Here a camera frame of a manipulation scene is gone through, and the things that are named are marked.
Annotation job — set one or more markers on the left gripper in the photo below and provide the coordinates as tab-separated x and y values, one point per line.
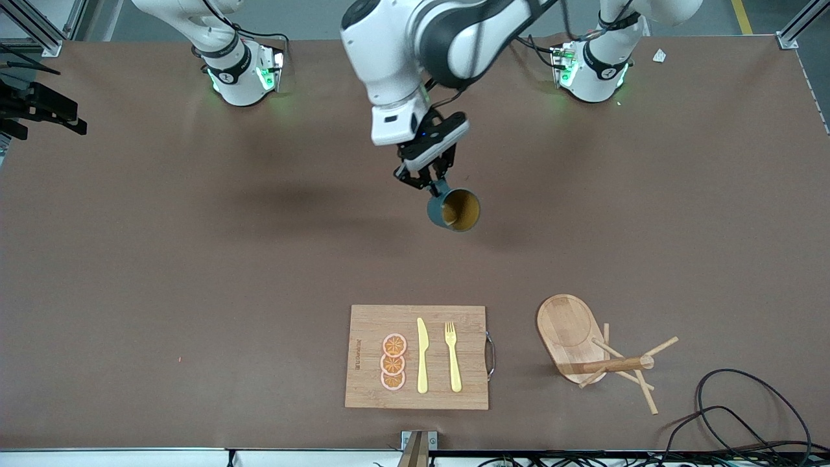
420	160

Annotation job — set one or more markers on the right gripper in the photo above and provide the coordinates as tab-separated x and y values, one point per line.
40	104

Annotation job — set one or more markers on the teal cup with yellow inside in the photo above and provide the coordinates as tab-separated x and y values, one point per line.
462	211

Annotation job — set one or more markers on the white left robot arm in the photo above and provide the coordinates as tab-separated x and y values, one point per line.
389	52

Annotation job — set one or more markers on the wooden cup rack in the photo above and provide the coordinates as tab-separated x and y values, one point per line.
567	324

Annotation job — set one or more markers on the wooden cutting board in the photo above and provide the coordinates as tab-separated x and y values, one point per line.
369	324

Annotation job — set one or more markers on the orange slice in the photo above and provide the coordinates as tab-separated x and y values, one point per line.
392	364
394	345

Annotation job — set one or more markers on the yellow plastic knife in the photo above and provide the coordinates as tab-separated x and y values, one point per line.
423	363

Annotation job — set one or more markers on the yellow plastic fork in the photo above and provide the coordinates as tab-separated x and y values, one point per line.
454	370

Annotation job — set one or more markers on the white paper scrap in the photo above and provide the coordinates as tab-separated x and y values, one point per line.
659	56

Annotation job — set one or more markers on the aluminium frame profile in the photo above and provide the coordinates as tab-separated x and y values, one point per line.
39	26
794	29

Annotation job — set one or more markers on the metal table bracket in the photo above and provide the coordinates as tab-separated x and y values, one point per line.
418	444

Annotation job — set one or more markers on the white table edge rail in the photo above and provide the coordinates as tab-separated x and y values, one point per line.
130	459

